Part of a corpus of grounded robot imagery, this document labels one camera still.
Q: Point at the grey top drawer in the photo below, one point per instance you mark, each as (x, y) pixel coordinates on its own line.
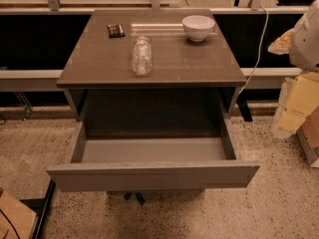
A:
(168, 141)

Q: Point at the metal window rail frame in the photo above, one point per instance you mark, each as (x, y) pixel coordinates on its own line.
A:
(33, 80)

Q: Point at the white ceramic bowl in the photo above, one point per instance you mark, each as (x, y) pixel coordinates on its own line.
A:
(198, 27)

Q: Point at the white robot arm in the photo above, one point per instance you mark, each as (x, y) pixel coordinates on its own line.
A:
(302, 42)

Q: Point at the brown cardboard box left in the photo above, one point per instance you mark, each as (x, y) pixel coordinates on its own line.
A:
(16, 218)

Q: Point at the grey drawer cabinet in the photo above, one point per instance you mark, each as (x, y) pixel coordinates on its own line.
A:
(100, 62)

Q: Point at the clear plastic water bottle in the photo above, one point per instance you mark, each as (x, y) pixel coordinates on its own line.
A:
(142, 56)

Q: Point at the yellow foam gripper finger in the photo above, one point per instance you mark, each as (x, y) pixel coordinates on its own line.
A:
(298, 99)

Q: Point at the small black snack packet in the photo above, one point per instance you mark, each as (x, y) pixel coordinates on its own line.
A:
(116, 30)

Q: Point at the black metal stand bar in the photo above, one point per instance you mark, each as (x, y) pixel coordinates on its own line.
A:
(41, 206)

